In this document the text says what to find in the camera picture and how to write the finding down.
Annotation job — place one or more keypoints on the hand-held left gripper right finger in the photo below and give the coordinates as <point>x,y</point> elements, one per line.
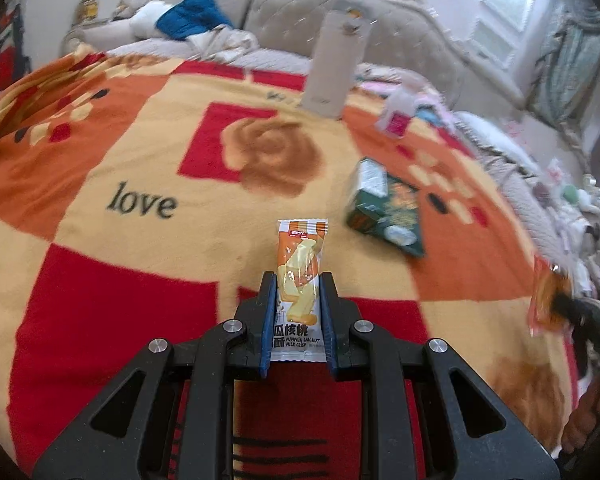
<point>329,325</point>

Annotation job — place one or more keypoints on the tall white bottle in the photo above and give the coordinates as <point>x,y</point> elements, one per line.
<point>335,65</point>

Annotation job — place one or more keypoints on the green plush toy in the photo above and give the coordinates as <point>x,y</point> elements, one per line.
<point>571,192</point>

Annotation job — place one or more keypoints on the small white pink container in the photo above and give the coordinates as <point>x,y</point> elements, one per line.
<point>396,117</point>

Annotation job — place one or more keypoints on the white pillow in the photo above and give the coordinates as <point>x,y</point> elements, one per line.
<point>492,137</point>

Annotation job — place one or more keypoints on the dark green box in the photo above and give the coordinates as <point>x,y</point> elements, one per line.
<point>387,210</point>

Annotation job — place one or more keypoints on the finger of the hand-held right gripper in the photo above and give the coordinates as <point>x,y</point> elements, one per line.
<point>570,307</point>

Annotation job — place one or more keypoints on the pink and blue folded cloths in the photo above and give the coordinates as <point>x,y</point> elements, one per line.
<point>437,115</point>

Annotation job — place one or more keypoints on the white cabinet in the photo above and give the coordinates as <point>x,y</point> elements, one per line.
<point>60,15</point>

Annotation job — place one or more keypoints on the blue cloth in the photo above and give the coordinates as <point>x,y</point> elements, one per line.
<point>190,15</point>

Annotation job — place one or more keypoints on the pale patterned curtain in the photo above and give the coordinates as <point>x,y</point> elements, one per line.
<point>570,60</point>

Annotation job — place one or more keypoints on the person's right hand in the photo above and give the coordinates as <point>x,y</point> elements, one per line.
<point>587,420</point>

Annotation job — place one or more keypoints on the orange white snack packet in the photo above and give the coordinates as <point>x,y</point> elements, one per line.
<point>300,265</point>

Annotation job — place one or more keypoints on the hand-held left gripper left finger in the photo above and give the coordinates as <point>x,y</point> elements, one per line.
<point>267,325</point>

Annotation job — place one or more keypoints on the red orange printed blanket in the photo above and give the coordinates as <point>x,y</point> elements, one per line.
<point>130,260</point>

